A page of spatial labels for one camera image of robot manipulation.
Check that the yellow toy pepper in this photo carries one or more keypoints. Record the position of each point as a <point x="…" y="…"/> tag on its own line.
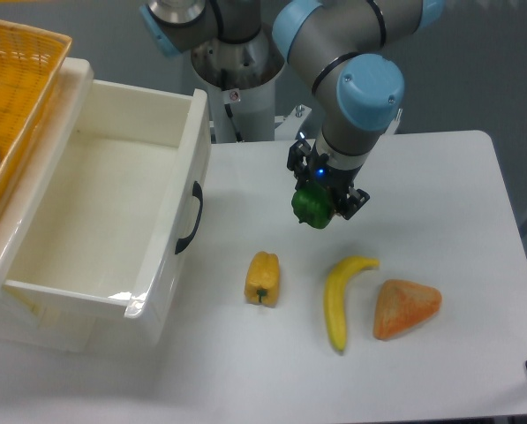
<point x="262" y="282"/>

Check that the yellow woven basket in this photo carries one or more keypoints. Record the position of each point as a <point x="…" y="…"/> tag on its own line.
<point x="30" y="60"/>

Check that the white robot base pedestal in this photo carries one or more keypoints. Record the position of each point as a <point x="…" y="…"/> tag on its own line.
<point x="240" y="82"/>

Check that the orange triangular toy fruit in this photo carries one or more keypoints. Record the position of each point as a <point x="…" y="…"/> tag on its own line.
<point x="402" y="305"/>

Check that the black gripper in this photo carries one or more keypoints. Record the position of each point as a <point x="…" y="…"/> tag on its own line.
<point x="310" y="166"/>

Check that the green toy pepper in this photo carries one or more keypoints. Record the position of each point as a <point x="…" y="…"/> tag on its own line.
<point x="312" y="205"/>

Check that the yellow toy banana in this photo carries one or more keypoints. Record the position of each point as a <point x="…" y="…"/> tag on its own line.
<point x="333" y="296"/>

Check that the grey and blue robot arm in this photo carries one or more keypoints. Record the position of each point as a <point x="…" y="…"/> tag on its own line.
<point x="333" y="47"/>

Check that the black drawer handle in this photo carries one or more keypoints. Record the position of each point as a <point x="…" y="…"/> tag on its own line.
<point x="193" y="226"/>

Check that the white drawer cabinet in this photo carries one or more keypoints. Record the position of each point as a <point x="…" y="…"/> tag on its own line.
<point x="20" y="318"/>

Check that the open upper white drawer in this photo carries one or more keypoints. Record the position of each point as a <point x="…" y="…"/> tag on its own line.
<point x="103" y="237"/>

